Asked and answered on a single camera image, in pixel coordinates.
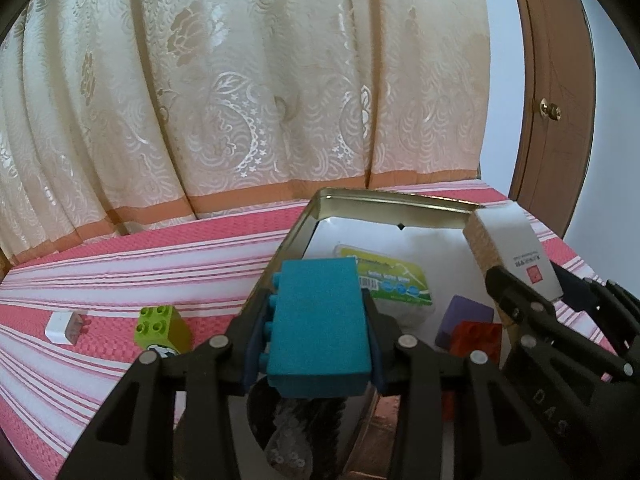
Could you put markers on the teal toy brick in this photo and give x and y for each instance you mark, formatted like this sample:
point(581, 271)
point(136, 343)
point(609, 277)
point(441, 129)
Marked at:
point(319, 342)

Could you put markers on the brass door knob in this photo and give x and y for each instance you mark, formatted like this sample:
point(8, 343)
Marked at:
point(550, 110)

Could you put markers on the white card box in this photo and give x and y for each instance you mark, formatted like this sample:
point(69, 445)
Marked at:
point(505, 246)

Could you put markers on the rose gold compact case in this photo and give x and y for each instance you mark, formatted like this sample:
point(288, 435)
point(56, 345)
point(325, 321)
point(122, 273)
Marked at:
point(370, 456)

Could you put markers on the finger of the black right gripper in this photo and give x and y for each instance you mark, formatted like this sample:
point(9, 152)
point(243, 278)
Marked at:
point(614, 310)
point(520, 304)

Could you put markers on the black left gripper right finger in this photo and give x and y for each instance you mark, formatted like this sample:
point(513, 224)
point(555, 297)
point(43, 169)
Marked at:
point(495, 436)

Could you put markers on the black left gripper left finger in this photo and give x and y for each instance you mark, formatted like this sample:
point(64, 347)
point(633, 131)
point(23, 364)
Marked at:
point(170, 417)

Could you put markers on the purple foam block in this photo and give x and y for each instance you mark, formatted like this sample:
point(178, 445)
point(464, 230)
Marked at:
point(461, 309)

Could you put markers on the white charger plug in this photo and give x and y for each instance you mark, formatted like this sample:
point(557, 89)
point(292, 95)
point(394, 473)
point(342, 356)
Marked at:
point(65, 327)

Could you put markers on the cream floral curtain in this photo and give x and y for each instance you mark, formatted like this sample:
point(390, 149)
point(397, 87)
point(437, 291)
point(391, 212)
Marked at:
point(120, 116)

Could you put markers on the green floss pick box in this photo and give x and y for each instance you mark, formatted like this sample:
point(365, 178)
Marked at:
point(398, 287)

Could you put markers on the pink striped tablecloth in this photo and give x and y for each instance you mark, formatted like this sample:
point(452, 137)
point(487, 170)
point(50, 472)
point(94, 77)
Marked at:
point(205, 268)

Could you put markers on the gold metal tin tray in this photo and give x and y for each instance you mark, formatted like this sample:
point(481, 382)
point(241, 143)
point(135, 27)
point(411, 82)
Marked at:
point(423, 232)

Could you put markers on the red toy brick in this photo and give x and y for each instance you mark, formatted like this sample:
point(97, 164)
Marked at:
point(459, 342)

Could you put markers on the brown wooden door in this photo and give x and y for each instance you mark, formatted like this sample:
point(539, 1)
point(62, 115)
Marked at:
point(553, 157)

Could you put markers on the green football toy brick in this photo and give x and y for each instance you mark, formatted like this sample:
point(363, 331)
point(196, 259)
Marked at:
point(162, 330)

